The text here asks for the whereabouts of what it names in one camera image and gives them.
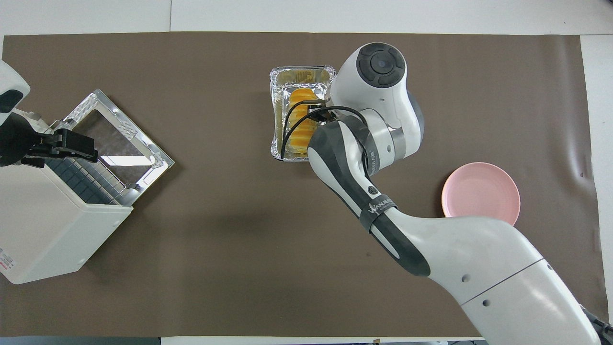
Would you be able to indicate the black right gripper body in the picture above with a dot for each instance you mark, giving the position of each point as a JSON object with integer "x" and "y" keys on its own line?
{"x": 314, "y": 115}

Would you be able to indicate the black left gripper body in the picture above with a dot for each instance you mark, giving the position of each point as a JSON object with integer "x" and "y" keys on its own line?
{"x": 17, "y": 139}

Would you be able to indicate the golden spiral bread roll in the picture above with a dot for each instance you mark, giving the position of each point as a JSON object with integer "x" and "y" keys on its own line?
{"x": 299, "y": 136}

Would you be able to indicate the aluminium foil tray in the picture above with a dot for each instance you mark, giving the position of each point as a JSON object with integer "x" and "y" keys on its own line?
{"x": 280, "y": 81}

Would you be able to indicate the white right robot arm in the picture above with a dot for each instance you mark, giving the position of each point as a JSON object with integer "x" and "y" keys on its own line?
{"x": 455, "y": 254}

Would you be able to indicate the glass oven door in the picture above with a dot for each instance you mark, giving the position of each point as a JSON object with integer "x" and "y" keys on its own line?
{"x": 115, "y": 139}

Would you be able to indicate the metal oven rack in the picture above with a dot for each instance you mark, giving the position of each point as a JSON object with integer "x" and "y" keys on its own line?
{"x": 91, "y": 184}

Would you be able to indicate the cream toaster oven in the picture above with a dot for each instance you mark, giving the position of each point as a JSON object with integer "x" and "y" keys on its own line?
{"x": 43, "y": 225}

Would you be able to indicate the brown table mat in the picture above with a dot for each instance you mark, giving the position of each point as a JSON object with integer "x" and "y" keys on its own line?
{"x": 215, "y": 239}

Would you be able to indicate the pink round plate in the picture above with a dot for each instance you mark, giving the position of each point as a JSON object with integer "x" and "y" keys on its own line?
{"x": 479, "y": 191}

